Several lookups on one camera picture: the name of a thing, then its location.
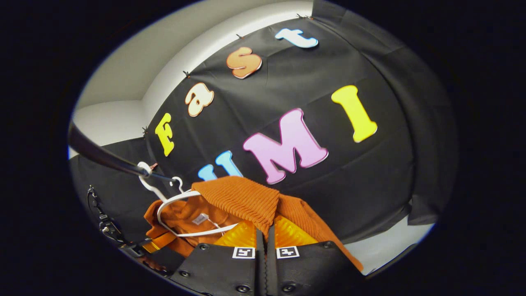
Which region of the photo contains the black clothes rack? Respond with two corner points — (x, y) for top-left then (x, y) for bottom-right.
(68, 123), (176, 182)

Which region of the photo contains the orange corduroy jacket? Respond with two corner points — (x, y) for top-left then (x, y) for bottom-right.
(144, 176), (364, 272)

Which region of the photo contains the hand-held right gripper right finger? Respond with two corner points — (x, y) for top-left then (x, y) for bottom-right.
(265, 216), (365, 296)

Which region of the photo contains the white clothes hanger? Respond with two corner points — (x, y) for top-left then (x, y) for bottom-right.
(137, 161), (168, 203)
(157, 176), (240, 238)

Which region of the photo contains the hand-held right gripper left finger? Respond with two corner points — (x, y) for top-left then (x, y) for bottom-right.
(171, 218), (264, 296)

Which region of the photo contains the black backdrop cloth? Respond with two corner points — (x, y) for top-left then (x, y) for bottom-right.
(70, 8), (459, 253)

